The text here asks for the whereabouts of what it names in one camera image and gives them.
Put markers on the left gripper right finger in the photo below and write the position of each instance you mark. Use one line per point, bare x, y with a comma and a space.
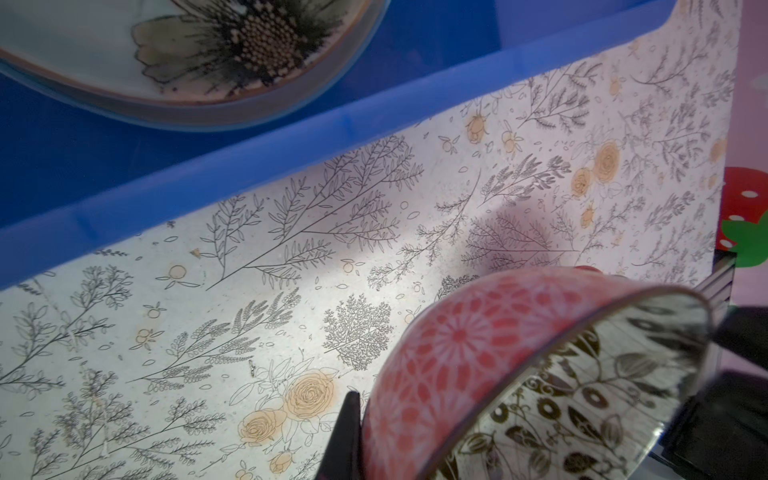
721, 432

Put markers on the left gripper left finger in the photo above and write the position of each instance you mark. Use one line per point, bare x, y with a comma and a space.
341, 459

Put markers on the green flower plate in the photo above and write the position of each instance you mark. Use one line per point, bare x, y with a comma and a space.
185, 65

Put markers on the blue plastic bin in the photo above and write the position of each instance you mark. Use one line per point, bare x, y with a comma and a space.
76, 178

